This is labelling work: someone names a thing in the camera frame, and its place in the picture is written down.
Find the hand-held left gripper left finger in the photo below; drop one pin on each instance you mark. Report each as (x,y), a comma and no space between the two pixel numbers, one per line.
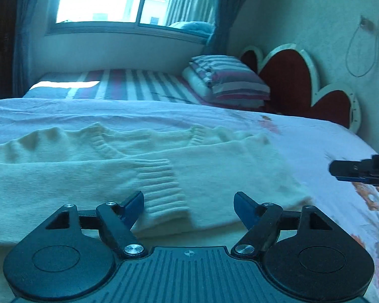
(133,205)

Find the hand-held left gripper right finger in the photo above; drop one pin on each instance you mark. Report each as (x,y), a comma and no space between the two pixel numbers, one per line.
(243,206)

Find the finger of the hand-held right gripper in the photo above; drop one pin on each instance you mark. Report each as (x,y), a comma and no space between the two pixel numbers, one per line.
(347,169)

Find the cream knitted sweater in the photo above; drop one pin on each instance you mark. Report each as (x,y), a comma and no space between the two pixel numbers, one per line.
(208,170)

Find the pink floral blanket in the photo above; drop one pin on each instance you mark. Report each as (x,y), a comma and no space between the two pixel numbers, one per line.
(319,139)

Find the red heart-shaped headboard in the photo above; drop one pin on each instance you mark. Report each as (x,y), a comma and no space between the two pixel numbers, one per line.
(287,75)

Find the striped bed sheet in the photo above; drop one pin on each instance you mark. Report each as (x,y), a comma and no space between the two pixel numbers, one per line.
(139,85)

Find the striped pillow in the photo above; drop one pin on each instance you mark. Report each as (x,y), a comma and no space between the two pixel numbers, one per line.
(233,75)

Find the folded white quilt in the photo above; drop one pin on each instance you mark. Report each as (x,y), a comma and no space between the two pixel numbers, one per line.
(195,83)

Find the blue cushion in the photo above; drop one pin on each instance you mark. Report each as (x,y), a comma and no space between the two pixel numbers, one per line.
(192,26)

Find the blue curtain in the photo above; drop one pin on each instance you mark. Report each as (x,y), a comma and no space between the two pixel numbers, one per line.
(230,12)
(28,22)

